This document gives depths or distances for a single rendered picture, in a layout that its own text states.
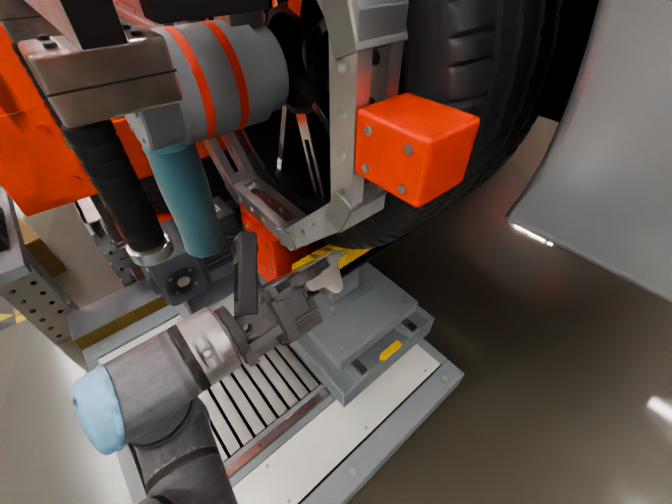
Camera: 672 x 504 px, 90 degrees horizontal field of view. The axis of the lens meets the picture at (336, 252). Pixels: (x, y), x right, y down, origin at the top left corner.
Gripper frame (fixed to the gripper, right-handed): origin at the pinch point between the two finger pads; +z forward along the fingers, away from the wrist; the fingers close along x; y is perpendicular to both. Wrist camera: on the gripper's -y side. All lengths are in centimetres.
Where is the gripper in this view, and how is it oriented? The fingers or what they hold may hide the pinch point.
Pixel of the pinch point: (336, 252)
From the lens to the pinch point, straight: 53.4
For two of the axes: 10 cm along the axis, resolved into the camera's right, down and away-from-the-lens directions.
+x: 4.6, -1.3, -8.8
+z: 7.6, -4.5, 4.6
